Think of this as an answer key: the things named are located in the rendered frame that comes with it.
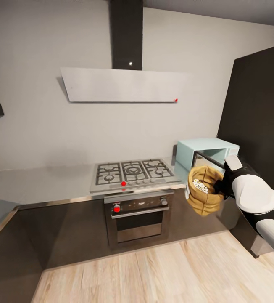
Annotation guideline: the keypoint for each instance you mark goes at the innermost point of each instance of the burner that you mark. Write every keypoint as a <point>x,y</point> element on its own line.
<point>131,173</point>

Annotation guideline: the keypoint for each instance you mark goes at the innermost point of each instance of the microwave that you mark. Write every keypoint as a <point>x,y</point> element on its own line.
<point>204,151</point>

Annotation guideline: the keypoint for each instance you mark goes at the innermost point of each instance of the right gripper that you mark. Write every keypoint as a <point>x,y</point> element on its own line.
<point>222,186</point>

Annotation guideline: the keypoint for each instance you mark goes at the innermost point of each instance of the popcorn bag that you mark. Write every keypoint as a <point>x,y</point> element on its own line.
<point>203,202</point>

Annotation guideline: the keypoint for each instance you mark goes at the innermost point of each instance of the oven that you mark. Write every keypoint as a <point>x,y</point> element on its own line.
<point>138,219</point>

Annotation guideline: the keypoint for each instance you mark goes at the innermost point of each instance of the range hood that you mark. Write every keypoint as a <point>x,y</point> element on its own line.
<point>126,81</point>

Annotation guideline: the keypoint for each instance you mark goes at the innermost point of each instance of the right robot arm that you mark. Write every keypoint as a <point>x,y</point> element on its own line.
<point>253,196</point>

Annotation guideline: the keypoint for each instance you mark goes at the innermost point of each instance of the fridge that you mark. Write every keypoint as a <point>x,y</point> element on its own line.
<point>248,121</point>

